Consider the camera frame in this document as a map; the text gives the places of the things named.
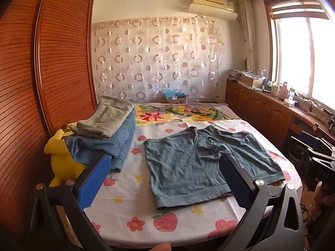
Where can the cardboard box with patterned cloth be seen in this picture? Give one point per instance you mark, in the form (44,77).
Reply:
(251,80)

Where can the white power strip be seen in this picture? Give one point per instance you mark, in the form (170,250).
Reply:
(311,109)

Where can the small cardboard box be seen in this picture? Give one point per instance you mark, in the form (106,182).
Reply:
(178,100)

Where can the floral blanket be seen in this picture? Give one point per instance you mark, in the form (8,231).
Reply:
(154,116)

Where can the white jar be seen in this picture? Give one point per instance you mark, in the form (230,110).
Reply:
(274,89)

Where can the circle patterned sheer curtain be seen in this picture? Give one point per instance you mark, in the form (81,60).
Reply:
(157,57)

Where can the pink bottle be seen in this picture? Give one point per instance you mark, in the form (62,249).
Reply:
(284,91)

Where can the blue folded jeans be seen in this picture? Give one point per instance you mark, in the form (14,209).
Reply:
(117,142)

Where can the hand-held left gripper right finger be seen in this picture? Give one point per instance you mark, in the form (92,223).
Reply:
(235,183)

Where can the grey-blue shorts pants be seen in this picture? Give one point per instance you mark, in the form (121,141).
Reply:
(183,167)

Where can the stack of flat boxes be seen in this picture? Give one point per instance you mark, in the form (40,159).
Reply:
(234,76)

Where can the wooden side cabinet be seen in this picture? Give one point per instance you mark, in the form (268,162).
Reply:
(259,107)

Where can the person's right forearm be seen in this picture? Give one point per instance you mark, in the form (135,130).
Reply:
(323,232)

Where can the person's left hand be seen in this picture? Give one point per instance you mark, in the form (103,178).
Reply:
(159,247)

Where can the patterned window curtain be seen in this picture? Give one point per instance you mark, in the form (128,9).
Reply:
(247,31)

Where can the yellow plush toy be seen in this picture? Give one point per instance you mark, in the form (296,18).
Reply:
(59,159)

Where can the strawberry print bed sheet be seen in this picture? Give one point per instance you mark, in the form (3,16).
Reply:
(162,222)

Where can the white tissue box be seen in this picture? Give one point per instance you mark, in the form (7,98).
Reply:
(289,102)

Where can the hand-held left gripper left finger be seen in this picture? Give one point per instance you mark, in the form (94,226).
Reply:
(91,181)

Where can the window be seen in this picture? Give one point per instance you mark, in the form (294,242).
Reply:
(295,57)

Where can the person's right hand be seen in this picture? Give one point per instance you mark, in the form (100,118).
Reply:
(318,197)

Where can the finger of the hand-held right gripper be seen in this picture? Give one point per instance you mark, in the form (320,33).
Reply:
(301,149)
(318,142)

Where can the wall air conditioner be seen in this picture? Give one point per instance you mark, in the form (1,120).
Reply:
(209,2)

